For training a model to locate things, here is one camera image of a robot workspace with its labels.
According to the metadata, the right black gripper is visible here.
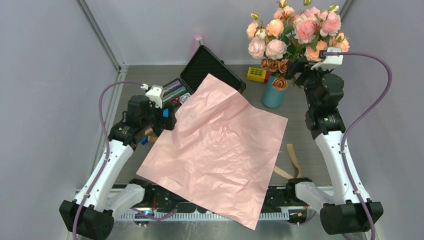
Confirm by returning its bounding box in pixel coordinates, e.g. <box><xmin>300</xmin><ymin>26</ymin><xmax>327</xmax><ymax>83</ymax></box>
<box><xmin>285</xmin><ymin>57</ymin><xmax>334</xmax><ymax>110</ymax></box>

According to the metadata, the peach rose stem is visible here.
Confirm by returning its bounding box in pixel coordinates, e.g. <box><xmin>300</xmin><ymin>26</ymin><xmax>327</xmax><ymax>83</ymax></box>
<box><xmin>304</xmin><ymin>32</ymin><xmax>350</xmax><ymax>62</ymax></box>

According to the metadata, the pink wrapping paper sheet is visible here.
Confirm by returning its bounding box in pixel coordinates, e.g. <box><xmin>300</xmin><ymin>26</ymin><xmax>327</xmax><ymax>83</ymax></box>
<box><xmin>136</xmin><ymin>74</ymin><xmax>288</xmax><ymax>230</ymax></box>

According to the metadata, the tan ribbon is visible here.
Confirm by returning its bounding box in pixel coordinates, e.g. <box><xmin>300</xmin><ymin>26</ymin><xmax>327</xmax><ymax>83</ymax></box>
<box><xmin>273</xmin><ymin>143</ymin><xmax>302</xmax><ymax>180</ymax></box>

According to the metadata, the pink rose stem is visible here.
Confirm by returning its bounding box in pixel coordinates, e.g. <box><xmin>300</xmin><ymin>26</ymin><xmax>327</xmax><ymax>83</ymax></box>
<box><xmin>287</xmin><ymin>5</ymin><xmax>342</xmax><ymax>61</ymax></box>

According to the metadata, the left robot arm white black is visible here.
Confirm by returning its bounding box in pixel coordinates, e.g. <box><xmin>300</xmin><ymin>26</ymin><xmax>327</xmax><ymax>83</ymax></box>
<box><xmin>59</xmin><ymin>95</ymin><xmax>177</xmax><ymax>240</ymax></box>

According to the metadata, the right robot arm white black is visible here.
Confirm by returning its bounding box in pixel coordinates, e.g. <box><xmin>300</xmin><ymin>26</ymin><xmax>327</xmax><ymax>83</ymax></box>
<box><xmin>285</xmin><ymin>57</ymin><xmax>384</xmax><ymax>235</ymax></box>

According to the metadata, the pink rose bouquet in vase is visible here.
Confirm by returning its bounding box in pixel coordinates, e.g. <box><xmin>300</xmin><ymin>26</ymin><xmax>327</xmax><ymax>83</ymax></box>
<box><xmin>245</xmin><ymin>0</ymin><xmax>350</xmax><ymax>92</ymax></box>

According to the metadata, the teal vase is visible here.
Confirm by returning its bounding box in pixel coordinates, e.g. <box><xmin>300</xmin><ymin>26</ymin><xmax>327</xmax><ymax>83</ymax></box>
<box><xmin>261</xmin><ymin>75</ymin><xmax>287</xmax><ymax>108</ymax></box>

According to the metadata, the blue round chip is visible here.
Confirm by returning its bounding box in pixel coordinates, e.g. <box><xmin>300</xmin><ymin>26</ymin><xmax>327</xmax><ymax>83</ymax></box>
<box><xmin>162</xmin><ymin>108</ymin><xmax>169</xmax><ymax>118</ymax></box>

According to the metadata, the wooden arch block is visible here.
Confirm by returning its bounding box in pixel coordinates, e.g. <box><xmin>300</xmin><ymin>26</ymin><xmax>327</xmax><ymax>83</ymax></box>
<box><xmin>144</xmin><ymin>128</ymin><xmax>158</xmax><ymax>143</ymax></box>

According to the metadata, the blue cube block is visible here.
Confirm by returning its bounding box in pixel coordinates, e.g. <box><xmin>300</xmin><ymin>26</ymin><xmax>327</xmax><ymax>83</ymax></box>
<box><xmin>140</xmin><ymin>136</ymin><xmax>149</xmax><ymax>146</ymax></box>

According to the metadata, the yellow perforated block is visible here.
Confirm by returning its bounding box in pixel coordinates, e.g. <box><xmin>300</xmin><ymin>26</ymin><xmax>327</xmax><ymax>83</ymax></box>
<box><xmin>246</xmin><ymin>67</ymin><xmax>270</xmax><ymax>84</ymax></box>

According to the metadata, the black open poker case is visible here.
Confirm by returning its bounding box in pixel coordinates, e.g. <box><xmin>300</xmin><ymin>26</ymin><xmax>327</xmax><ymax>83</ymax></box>
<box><xmin>162</xmin><ymin>45</ymin><xmax>246</xmax><ymax>106</ymax></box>

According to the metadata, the pink white bottle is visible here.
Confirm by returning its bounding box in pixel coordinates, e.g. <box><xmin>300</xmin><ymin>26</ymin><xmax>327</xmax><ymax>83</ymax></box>
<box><xmin>194</xmin><ymin>35</ymin><xmax>203</xmax><ymax>51</ymax></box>

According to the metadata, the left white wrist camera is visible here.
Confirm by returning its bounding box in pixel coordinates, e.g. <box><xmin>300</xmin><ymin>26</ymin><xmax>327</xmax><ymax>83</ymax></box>
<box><xmin>140</xmin><ymin>83</ymin><xmax>164</xmax><ymax>109</ymax></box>

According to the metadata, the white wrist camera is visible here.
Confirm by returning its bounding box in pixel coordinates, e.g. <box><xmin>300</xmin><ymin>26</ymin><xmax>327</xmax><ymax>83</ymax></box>
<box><xmin>311</xmin><ymin>47</ymin><xmax>343</xmax><ymax>71</ymax></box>
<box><xmin>140</xmin><ymin>83</ymin><xmax>164</xmax><ymax>109</ymax></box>

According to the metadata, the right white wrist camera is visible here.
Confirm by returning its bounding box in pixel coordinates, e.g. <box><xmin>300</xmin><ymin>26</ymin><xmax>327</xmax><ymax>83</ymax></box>
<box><xmin>311</xmin><ymin>47</ymin><xmax>343</xmax><ymax>71</ymax></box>

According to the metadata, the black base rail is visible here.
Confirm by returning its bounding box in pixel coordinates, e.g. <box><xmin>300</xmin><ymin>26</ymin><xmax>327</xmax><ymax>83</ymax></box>
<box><xmin>135</xmin><ymin>182</ymin><xmax>312</xmax><ymax>214</ymax></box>

